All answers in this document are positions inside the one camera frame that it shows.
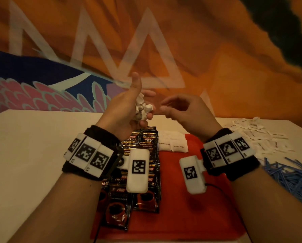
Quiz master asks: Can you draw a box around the person's left hand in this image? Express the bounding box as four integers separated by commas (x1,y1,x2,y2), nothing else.
96,72,156,142

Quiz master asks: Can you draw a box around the person's right hand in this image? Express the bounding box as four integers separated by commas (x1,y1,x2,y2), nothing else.
157,93,223,142

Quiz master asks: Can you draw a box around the bunch of white sachets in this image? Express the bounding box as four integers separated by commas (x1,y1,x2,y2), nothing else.
133,93,154,122

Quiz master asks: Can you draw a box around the person's left forearm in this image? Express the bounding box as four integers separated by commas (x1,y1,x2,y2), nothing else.
7,171,109,243

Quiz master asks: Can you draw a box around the person's right forearm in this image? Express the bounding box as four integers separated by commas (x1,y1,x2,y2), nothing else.
231,165,302,243

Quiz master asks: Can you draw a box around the stack of white sugar packets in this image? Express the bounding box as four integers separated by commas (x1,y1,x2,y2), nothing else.
158,131,189,153

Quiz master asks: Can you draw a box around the black wristband with marker tags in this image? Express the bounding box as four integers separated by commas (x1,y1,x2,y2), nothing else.
62,125,124,181
201,128,261,181

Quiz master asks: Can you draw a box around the pile of white paper packets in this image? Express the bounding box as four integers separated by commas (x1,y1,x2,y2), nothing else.
223,116,295,160

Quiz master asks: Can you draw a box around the row of black coffee packets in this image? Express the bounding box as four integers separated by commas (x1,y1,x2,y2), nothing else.
97,126,162,231

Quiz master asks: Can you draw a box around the red plastic tray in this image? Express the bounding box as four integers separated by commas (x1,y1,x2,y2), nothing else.
90,133,246,241

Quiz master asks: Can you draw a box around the pile of blue stir sticks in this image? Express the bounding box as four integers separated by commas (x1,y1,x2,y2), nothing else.
263,157,302,211

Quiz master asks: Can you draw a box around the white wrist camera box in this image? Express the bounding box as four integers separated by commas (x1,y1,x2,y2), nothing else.
120,148,150,194
179,155,207,195

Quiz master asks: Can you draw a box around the black cable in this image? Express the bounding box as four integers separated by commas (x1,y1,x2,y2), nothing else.
205,183,253,243
93,220,102,243

